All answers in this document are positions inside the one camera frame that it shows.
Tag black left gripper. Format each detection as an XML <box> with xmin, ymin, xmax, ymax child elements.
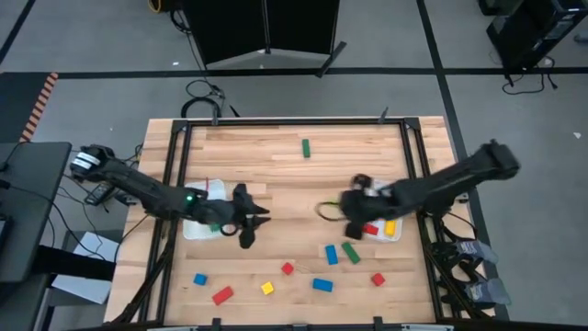
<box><xmin>220</xmin><ymin>182</ymin><xmax>272</xmax><ymax>250</ymax></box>

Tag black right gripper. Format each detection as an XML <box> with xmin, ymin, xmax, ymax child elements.
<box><xmin>315</xmin><ymin>173</ymin><xmax>391</xmax><ymax>241</ymax></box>

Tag clear plastic tray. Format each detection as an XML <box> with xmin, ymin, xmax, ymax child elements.
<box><xmin>182</xmin><ymin>178</ymin><xmax>229</xmax><ymax>242</ymax></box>
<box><xmin>353</xmin><ymin>178</ymin><xmax>404</xmax><ymax>244</ymax></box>

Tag black power adapter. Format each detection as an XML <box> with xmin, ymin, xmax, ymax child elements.
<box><xmin>84</xmin><ymin>182</ymin><xmax>116</xmax><ymax>207</ymax></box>

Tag white paper sheets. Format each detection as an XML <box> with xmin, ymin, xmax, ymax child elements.
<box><xmin>50</xmin><ymin>231</ymin><xmax>120</xmax><ymax>305</ymax></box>

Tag black folding partition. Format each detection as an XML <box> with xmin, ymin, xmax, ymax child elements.
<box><xmin>183</xmin><ymin>0</ymin><xmax>348</xmax><ymax>78</ymax></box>

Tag black side desk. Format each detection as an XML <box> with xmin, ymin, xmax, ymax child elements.
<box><xmin>0</xmin><ymin>141</ymin><xmax>74</xmax><ymax>284</ymax></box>

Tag black mat with striped edge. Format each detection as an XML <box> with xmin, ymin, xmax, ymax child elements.
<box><xmin>0</xmin><ymin>72</ymin><xmax>60</xmax><ymax>143</ymax></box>

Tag black computer tower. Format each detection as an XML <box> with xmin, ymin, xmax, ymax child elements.
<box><xmin>477</xmin><ymin>0</ymin><xmax>588</xmax><ymax>74</ymax></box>

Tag black aluminium table frame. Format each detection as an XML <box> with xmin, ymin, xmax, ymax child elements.
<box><xmin>109</xmin><ymin>117</ymin><xmax>497</xmax><ymax>331</ymax></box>

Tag black coiled floor cables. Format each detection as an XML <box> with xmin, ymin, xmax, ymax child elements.
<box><xmin>169</xmin><ymin>8</ymin><xmax>243</xmax><ymax>120</ymax></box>

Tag black floor cable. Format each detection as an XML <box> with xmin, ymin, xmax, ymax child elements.
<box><xmin>501</xmin><ymin>54</ymin><xmax>560</xmax><ymax>97</ymax></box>

